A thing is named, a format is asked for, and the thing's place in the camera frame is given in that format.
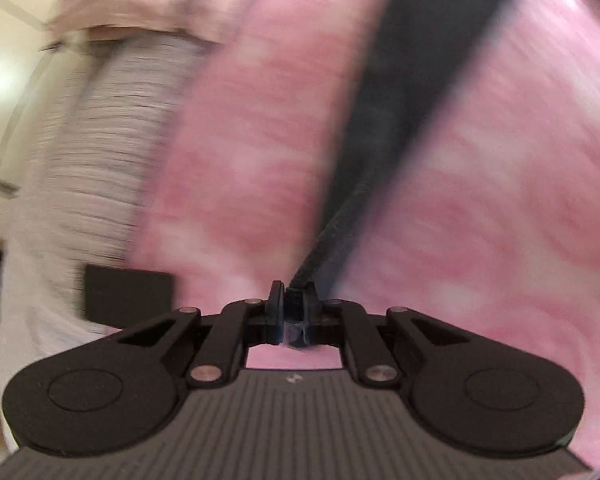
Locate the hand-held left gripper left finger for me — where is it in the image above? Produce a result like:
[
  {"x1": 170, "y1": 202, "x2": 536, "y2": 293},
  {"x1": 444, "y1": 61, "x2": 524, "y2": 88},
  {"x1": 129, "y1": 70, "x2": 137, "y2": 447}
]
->
[{"x1": 115, "y1": 280, "x2": 287, "y2": 389}]

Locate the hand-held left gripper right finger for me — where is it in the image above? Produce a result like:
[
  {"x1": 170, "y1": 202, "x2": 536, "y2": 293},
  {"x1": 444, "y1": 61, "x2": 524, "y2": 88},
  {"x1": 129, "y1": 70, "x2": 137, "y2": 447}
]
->
[{"x1": 286, "y1": 280, "x2": 473, "y2": 389}]

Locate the dark navy garment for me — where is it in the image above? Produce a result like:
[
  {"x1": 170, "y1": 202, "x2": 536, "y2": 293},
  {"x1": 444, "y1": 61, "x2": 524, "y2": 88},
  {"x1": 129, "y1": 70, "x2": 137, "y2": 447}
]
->
[{"x1": 290, "y1": 0, "x2": 533, "y2": 292}]

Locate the black rectangular patch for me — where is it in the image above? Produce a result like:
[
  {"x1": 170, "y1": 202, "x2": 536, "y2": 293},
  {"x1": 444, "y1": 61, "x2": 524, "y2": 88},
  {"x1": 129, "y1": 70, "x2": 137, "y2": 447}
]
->
[{"x1": 82, "y1": 264, "x2": 175, "y2": 328}]

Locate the pink patterned blanket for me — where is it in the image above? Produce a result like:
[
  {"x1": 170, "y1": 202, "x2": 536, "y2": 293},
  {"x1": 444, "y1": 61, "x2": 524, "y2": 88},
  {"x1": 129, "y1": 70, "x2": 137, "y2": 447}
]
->
[{"x1": 130, "y1": 0, "x2": 600, "y2": 472}]

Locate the white panelled wardrobe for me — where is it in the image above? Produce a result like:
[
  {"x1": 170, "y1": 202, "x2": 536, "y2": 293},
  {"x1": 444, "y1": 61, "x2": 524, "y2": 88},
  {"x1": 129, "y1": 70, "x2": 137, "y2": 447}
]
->
[{"x1": 0, "y1": 0, "x2": 88, "y2": 248}]

